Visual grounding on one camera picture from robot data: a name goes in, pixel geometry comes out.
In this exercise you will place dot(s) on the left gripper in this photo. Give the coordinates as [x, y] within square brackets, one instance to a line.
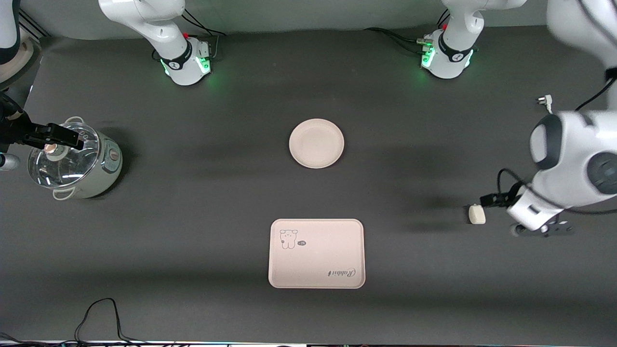
[507, 198]

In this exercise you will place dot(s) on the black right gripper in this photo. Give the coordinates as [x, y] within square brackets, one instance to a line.
[14, 130]

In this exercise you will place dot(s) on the small white steamed bun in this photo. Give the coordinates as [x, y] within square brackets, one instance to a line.
[476, 214]

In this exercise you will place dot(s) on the round cream plate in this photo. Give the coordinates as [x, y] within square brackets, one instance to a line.
[316, 143]

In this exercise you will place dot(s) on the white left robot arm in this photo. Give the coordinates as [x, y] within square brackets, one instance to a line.
[578, 140]

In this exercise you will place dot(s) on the cream rectangular rabbit-print tray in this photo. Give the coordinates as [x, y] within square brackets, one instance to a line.
[316, 253]

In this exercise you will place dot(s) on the glass pot lid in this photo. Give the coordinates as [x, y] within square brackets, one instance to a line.
[67, 168]

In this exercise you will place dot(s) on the grey-green electric cooking pot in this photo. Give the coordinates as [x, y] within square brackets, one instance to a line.
[103, 173]

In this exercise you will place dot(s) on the beige round board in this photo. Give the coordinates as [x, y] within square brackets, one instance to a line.
[19, 62]

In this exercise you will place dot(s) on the grey aluminium rail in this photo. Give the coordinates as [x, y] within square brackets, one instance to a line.
[33, 26]

